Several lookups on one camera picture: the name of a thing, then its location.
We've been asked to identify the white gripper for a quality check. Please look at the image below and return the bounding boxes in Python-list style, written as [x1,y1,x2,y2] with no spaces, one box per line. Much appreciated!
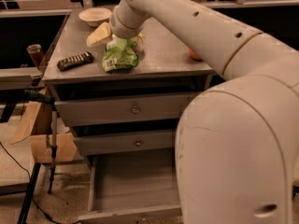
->
[86,0,150,47]

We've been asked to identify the green rice chip bag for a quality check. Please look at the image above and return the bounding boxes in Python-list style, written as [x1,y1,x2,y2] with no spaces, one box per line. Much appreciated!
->
[102,35,144,72]

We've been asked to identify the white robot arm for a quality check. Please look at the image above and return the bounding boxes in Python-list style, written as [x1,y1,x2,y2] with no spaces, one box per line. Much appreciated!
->
[109,0,299,224]

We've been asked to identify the grey drawer cabinet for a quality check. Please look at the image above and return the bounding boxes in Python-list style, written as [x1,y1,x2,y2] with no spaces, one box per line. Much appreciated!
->
[41,4,219,224]

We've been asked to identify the grey top drawer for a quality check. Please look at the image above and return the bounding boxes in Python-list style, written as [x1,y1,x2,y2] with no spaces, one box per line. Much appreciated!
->
[56,92,197,127]

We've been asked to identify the grey drawer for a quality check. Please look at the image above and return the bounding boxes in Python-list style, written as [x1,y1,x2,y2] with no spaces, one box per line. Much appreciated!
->
[74,130,175,156]
[78,147,181,224]
[56,92,197,127]

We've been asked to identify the grey middle drawer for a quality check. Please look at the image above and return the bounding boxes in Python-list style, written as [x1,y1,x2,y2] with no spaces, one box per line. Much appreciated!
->
[74,130,175,156]

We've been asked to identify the grey bottom drawer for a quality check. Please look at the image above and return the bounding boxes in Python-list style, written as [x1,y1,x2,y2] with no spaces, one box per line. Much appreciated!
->
[78,147,181,224]

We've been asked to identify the white bowl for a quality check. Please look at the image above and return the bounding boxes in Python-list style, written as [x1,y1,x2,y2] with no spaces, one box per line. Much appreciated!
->
[78,7,111,27]

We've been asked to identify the brown glass jar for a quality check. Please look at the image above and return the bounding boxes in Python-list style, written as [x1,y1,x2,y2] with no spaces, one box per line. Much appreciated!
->
[27,44,46,74]

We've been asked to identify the red apple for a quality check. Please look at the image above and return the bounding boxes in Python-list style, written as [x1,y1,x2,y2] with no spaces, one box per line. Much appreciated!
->
[188,49,202,61]

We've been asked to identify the black tripod stand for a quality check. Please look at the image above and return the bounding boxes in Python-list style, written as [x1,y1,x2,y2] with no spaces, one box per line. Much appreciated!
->
[17,90,57,224]

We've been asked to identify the cardboard box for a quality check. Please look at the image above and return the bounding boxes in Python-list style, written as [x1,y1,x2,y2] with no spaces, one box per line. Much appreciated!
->
[9,101,83,163]

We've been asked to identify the black floor cable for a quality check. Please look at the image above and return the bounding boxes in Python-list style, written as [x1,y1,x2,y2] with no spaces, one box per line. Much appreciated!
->
[0,141,64,224]

